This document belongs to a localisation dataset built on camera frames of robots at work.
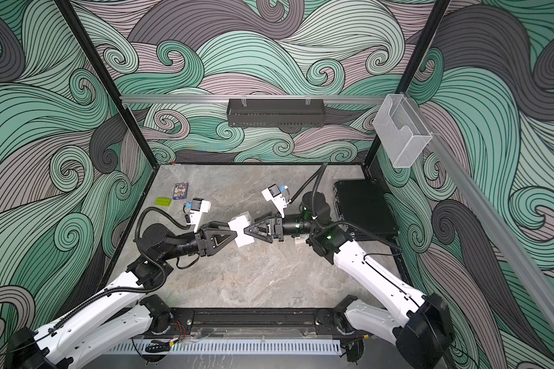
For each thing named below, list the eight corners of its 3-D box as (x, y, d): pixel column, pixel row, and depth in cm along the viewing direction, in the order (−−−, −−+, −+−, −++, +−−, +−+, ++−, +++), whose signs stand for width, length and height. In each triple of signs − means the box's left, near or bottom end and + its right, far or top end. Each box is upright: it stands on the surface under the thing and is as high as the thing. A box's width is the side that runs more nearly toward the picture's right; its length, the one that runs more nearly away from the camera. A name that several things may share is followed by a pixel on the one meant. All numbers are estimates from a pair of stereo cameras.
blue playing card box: (171, 199, 108) (169, 196, 107) (176, 185, 114) (174, 183, 112) (185, 199, 108) (184, 196, 107) (190, 185, 114) (189, 183, 112)
